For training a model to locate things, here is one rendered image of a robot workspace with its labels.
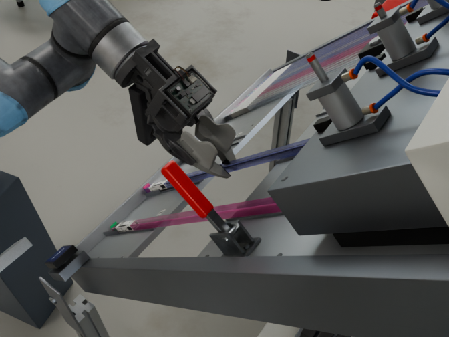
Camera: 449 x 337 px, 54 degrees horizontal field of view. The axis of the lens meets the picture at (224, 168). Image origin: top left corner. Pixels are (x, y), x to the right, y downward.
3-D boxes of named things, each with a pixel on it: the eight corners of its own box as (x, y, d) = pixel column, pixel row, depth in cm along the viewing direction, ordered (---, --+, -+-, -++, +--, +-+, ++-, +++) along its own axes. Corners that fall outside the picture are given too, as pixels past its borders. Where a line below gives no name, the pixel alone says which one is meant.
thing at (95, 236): (93, 283, 79) (66, 253, 77) (282, 93, 115) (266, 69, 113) (95, 283, 78) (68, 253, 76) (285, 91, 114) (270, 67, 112)
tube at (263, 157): (147, 193, 86) (143, 188, 86) (152, 188, 87) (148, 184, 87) (367, 137, 46) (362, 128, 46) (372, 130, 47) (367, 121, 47)
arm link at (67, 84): (15, 81, 71) (21, 39, 62) (65, 47, 78) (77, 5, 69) (53, 114, 72) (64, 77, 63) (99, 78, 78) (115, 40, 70)
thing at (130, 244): (86, 273, 77) (74, 259, 76) (280, 83, 113) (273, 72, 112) (132, 276, 62) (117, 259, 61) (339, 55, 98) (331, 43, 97)
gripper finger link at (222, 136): (250, 158, 62) (202, 113, 62) (232, 172, 67) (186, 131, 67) (261, 144, 64) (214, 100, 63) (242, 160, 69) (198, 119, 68)
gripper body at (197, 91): (188, 123, 58) (122, 56, 57) (167, 149, 65) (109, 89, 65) (222, 93, 62) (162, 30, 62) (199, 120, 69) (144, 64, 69)
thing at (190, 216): (114, 233, 78) (109, 227, 77) (120, 227, 79) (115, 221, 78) (347, 204, 38) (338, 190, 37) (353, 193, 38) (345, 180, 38)
